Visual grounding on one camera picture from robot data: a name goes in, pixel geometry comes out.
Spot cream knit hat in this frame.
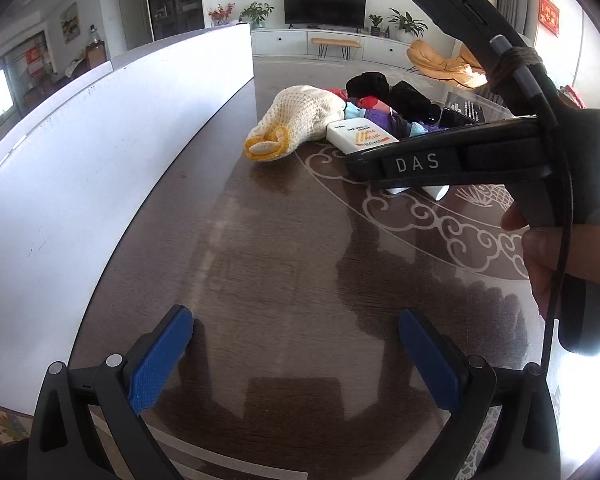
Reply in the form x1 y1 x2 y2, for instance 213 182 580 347
244 85 348 163

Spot large leafy potted plant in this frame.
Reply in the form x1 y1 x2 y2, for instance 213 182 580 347
387 8 428 43

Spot red wall hanging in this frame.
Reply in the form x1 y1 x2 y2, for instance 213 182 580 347
539 0 561 37

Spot white television cabinet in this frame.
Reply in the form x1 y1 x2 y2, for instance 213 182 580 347
251 27 416 68

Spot black rectangular box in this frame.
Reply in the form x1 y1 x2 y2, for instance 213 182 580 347
437 87 511 128

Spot red flowers in vase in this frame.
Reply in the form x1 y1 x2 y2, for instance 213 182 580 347
208 4 236 27

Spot white door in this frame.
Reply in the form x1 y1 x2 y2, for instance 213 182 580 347
117 0 146 51

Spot black television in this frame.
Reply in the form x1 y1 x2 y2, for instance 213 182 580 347
284 0 368 28

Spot orange lounge chair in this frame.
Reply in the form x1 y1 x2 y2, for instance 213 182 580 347
406 39 488 90

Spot person's right hand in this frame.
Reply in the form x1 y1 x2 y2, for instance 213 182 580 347
500 205 588 321

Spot patterned dark wooden desktop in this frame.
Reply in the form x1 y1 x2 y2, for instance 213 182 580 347
65 55 600 480

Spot white cardboard box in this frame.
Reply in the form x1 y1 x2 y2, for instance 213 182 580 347
0 22 256 416

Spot framed wall painting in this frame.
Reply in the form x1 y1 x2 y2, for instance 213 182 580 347
60 2 79 43

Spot grey curtain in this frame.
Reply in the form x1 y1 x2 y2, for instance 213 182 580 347
482 0 541 46

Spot floral patterned cushion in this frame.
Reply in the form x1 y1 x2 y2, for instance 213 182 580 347
0 399 33 448

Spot wooden bench with metal legs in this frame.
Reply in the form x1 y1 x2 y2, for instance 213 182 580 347
311 37 362 61

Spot white box with orange stripes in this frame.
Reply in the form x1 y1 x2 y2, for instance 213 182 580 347
326 120 401 156

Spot black velvet scrunchie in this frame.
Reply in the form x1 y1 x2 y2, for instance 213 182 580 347
346 72 391 98

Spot red window poster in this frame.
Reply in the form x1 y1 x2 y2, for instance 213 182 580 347
25 46 45 77

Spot green potted plant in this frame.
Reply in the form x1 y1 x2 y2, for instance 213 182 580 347
238 1 276 29

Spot large black velvet bow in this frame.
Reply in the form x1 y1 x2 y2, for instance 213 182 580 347
387 80 441 121

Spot dark glass display cabinet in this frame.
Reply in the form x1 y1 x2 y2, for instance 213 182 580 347
144 0 203 41

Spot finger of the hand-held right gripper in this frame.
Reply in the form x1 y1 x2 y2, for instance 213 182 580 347
345 116 542 162

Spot black cable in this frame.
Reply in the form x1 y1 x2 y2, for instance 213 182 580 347
490 34 581 378

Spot red candy-shaped package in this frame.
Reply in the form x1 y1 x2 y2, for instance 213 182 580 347
325 87 381 110

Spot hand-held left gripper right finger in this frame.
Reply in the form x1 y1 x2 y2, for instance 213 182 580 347
397 307 561 480

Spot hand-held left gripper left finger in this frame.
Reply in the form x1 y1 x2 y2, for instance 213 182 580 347
27 304 196 480

